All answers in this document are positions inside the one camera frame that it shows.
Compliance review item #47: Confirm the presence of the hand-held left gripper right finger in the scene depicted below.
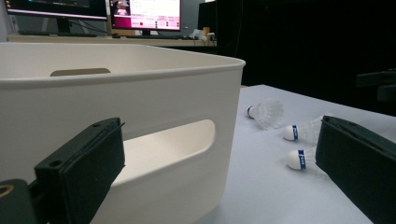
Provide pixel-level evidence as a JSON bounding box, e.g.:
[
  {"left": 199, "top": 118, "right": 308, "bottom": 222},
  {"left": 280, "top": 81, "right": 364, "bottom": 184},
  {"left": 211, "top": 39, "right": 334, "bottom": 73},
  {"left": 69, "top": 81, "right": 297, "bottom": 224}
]
[{"left": 315, "top": 115, "right": 396, "bottom": 224}]

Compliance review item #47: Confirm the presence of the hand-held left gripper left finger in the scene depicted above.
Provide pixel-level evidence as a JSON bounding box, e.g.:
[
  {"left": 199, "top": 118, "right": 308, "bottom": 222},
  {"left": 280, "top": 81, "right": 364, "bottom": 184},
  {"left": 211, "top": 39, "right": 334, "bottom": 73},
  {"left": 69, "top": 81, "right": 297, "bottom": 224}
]
[{"left": 34, "top": 117, "right": 126, "bottom": 224}]

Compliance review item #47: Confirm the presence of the white shuttlecock blue band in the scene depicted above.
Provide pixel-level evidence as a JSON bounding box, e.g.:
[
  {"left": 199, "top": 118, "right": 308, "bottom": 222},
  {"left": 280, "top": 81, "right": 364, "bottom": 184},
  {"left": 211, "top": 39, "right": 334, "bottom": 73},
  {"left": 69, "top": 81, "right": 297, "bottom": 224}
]
[
  {"left": 283, "top": 116, "right": 325, "bottom": 145},
  {"left": 247, "top": 98, "right": 284, "bottom": 130},
  {"left": 286, "top": 146, "right": 318, "bottom": 171}
]

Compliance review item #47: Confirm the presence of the white board sheet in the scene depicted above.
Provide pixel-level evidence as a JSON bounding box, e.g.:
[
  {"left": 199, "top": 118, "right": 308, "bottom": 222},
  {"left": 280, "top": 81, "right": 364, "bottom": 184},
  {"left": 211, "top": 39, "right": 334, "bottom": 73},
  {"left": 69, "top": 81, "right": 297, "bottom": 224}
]
[{"left": 194, "top": 84, "right": 396, "bottom": 224}]

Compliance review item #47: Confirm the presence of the black keyboard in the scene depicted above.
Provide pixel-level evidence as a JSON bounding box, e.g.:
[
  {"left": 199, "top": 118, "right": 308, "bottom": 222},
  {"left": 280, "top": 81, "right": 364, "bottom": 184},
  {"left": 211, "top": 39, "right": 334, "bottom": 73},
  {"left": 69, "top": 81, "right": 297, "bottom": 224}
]
[{"left": 125, "top": 34, "right": 185, "bottom": 40}]

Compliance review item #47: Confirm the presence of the dark computer monitor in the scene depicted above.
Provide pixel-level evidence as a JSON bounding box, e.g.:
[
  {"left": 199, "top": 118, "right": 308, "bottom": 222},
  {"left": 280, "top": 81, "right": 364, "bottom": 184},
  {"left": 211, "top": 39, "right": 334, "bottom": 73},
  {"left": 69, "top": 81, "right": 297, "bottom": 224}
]
[{"left": 4, "top": 0, "right": 108, "bottom": 34}]

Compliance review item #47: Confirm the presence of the light wooden desk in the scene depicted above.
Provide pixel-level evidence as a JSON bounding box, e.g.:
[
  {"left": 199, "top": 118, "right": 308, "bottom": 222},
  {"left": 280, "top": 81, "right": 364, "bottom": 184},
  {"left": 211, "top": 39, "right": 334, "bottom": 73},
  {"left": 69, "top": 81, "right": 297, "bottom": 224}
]
[{"left": 7, "top": 33, "right": 218, "bottom": 48}]

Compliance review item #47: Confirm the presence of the black curtain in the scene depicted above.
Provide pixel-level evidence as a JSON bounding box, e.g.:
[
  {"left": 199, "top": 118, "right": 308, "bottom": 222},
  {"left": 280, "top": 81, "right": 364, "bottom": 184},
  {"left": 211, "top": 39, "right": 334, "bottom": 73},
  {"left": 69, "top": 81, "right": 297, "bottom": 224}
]
[{"left": 199, "top": 0, "right": 396, "bottom": 117}]

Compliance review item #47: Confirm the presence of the bright computer monitor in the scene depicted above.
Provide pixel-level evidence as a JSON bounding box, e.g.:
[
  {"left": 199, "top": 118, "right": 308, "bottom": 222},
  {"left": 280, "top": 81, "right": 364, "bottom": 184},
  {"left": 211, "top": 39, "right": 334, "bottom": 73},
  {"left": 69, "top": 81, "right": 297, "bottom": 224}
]
[{"left": 109, "top": 0, "right": 182, "bottom": 35}]

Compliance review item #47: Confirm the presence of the white plastic storage bin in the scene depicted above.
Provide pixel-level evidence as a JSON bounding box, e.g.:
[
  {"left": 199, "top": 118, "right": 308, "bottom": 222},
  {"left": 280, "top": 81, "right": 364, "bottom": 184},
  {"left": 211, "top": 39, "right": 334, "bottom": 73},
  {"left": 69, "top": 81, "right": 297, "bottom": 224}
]
[{"left": 0, "top": 42, "right": 247, "bottom": 224}]

